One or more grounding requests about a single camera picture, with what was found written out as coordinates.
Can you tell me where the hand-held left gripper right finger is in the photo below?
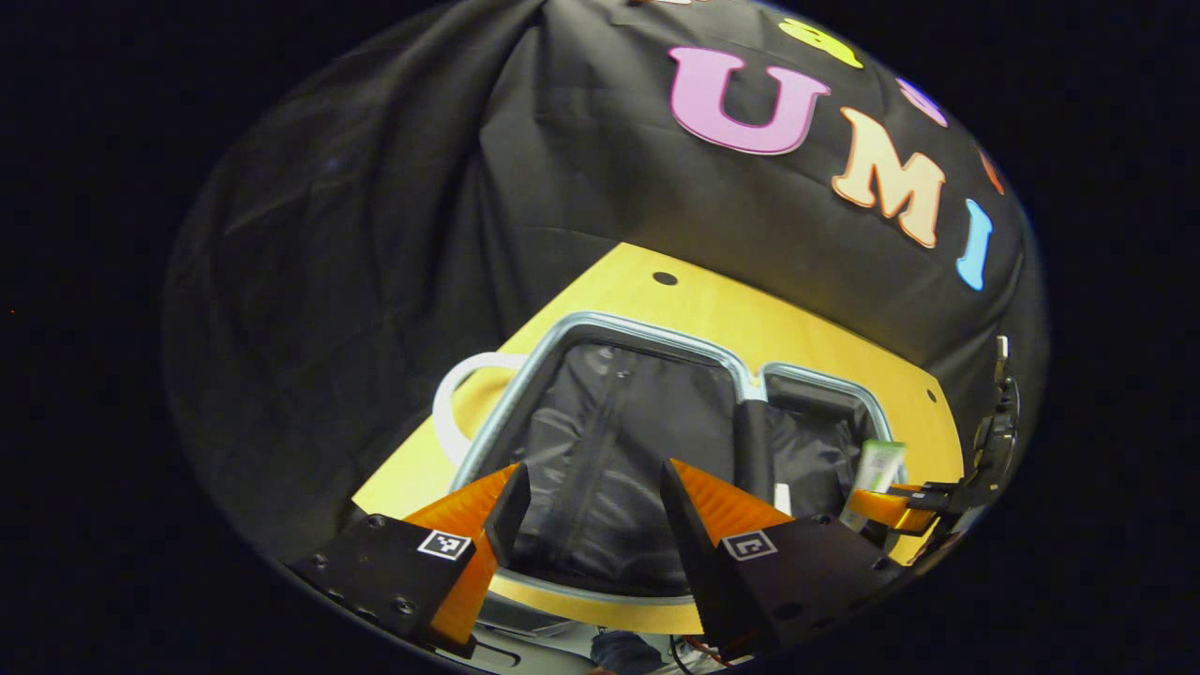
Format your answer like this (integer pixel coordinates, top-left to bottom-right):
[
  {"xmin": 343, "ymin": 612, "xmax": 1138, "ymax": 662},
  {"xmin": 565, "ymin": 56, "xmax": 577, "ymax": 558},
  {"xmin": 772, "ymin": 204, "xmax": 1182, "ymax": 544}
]
[{"xmin": 657, "ymin": 457, "xmax": 908, "ymax": 659}]

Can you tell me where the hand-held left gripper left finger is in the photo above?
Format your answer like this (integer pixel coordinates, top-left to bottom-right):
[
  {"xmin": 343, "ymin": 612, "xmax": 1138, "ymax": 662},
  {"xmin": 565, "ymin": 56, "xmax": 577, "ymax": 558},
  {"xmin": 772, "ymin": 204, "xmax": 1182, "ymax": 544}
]
[{"xmin": 289, "ymin": 460, "xmax": 533, "ymax": 657}]

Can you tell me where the large green white cream tube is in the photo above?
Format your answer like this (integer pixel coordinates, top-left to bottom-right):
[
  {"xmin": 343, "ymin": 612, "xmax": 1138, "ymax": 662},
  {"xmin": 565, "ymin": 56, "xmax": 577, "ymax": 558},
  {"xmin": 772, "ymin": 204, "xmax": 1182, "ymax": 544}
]
[{"xmin": 839, "ymin": 438, "xmax": 909, "ymax": 532}]

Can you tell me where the white suitcase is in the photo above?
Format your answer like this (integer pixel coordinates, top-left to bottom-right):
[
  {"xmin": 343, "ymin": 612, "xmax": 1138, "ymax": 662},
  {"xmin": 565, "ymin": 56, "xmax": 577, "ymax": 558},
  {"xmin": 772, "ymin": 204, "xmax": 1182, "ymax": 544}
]
[{"xmin": 432, "ymin": 310, "xmax": 911, "ymax": 603}]

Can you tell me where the blue cloth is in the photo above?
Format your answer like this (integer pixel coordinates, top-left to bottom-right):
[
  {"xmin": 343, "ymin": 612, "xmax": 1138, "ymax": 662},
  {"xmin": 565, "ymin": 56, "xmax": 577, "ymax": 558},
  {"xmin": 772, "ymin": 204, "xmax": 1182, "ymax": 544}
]
[{"xmin": 590, "ymin": 629, "xmax": 664, "ymax": 675}]

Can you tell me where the black backdrop cloth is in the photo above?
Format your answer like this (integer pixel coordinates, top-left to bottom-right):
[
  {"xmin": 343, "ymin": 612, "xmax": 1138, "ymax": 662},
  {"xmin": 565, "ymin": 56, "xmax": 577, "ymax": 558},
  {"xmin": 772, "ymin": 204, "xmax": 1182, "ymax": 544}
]
[{"xmin": 159, "ymin": 0, "xmax": 1046, "ymax": 582}]

